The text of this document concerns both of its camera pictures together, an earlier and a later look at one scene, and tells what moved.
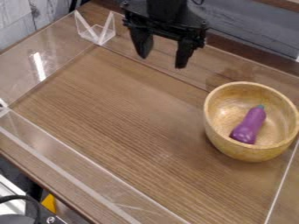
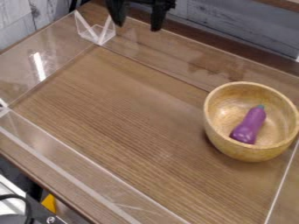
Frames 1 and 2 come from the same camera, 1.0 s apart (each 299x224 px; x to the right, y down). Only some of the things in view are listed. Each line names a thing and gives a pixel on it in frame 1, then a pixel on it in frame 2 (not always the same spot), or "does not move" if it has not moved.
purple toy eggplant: [246, 131] does not move
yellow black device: [51, 203] does not move
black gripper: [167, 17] to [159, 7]
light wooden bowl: [228, 103] does not move
